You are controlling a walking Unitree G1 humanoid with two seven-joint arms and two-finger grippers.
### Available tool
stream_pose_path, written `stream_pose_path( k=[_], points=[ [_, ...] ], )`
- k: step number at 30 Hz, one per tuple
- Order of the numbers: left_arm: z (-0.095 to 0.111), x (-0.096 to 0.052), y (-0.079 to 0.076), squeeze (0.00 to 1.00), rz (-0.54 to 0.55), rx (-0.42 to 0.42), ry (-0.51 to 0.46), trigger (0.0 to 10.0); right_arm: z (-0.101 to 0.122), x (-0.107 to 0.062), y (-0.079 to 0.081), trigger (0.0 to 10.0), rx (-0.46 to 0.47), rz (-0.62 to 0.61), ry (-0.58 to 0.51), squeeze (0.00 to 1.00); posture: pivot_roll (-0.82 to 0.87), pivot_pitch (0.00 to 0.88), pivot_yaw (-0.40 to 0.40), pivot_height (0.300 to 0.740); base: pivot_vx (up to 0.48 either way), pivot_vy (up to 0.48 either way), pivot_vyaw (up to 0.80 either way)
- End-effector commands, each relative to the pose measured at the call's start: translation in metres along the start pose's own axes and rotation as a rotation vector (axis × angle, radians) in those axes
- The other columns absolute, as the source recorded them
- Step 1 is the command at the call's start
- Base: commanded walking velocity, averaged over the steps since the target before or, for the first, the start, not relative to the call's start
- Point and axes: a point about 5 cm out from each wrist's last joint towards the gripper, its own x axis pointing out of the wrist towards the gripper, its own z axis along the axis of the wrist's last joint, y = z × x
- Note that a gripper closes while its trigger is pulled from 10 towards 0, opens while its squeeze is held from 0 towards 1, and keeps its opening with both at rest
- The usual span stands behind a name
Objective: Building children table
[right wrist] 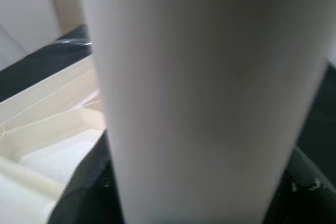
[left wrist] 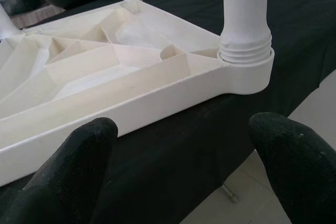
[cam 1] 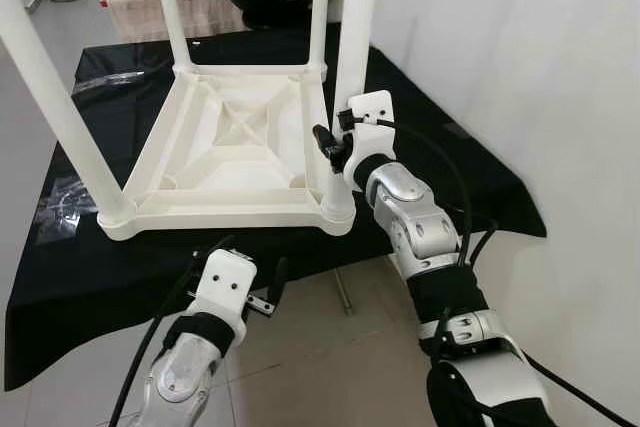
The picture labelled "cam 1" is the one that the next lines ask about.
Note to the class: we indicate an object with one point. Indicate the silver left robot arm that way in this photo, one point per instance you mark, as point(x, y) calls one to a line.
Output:
point(185, 372)

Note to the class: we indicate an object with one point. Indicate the clear plastic bag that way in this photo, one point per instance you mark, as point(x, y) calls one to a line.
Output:
point(105, 80)

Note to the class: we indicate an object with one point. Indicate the white plastic children table top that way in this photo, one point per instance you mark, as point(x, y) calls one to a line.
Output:
point(230, 167)

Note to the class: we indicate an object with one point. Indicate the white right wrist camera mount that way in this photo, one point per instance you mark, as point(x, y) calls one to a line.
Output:
point(370, 112)

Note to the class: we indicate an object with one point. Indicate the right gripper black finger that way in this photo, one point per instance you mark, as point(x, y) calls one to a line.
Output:
point(323, 141)

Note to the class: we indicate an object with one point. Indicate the beige woven cloth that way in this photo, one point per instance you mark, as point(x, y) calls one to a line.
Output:
point(200, 15)

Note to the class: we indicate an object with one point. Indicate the white plastic table leg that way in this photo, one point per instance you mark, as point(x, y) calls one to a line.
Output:
point(60, 117)
point(170, 7)
point(320, 7)
point(352, 47)

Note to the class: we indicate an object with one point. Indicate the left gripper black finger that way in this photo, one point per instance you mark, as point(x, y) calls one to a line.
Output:
point(215, 245)
point(279, 279)

